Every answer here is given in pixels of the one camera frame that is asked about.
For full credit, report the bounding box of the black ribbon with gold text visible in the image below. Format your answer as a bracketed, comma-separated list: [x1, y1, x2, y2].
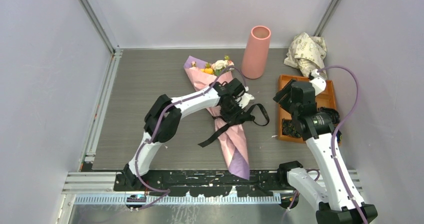
[198, 103, 270, 148]

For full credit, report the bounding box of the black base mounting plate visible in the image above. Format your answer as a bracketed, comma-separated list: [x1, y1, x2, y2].
[113, 168, 299, 209]

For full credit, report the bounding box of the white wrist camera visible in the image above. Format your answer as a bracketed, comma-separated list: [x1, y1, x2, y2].
[308, 69, 327, 96]
[236, 92, 255, 109]

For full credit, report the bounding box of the crumpled printed paper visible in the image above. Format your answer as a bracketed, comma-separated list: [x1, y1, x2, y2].
[283, 32, 328, 78]

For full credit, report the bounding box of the black rolled ribbon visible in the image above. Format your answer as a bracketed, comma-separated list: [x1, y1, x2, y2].
[318, 107, 341, 125]

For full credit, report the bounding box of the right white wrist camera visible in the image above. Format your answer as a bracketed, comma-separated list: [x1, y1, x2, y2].
[308, 69, 327, 96]

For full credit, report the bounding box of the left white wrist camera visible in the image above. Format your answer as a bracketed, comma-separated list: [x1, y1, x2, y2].
[236, 92, 255, 109]

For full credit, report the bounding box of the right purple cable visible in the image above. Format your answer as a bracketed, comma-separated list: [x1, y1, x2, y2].
[281, 65, 370, 224]

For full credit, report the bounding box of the purple cable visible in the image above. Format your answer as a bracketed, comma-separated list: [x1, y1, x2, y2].
[132, 66, 248, 211]
[281, 65, 370, 224]

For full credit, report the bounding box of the pink flower bouquet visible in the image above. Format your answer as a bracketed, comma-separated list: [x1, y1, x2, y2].
[183, 55, 250, 180]

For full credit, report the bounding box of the pink cylindrical vase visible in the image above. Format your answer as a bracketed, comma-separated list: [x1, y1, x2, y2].
[241, 25, 271, 80]

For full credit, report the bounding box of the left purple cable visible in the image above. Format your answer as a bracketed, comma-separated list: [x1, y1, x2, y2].
[132, 66, 248, 211]

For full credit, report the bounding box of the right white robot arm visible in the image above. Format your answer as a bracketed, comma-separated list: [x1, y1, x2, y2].
[273, 77, 378, 224]

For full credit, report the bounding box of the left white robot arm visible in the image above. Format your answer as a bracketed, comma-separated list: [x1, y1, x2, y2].
[123, 78, 255, 191]

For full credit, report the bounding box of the orange compartment tray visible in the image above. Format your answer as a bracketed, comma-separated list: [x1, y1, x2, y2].
[277, 74, 337, 144]

